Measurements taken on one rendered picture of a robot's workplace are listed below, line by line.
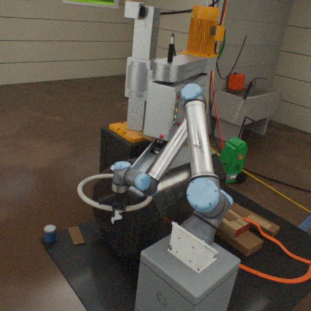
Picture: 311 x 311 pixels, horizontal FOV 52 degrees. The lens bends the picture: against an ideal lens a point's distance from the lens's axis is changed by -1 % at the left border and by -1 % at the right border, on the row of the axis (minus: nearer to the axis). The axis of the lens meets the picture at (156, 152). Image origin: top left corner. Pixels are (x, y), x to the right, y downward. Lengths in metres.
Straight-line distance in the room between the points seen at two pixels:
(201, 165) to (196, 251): 0.43
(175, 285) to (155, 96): 1.33
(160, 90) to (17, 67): 6.45
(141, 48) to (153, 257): 2.18
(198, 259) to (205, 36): 1.91
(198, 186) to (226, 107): 4.14
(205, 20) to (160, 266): 2.02
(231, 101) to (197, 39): 2.74
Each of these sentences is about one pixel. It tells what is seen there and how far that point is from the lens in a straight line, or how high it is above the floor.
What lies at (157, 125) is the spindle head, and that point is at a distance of 2.46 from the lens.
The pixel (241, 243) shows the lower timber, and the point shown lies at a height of 0.10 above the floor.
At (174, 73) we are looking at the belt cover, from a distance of 2.34.
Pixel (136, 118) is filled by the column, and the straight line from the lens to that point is 3.51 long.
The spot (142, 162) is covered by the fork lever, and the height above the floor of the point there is 0.95.
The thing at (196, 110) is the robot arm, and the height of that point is 1.57.
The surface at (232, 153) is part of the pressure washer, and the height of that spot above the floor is 0.43.
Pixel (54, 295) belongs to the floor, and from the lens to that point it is 2.76.
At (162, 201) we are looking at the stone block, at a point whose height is 0.67.
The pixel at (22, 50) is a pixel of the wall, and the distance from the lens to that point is 8.56.
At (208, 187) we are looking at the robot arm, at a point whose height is 1.32.
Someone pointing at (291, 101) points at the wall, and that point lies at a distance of 7.51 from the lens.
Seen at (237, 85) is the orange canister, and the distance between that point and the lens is 5.95.
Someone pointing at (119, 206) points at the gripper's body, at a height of 0.98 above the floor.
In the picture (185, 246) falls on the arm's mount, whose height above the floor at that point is 0.95.
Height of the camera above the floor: 2.06
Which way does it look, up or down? 24 degrees down
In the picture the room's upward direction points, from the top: 7 degrees clockwise
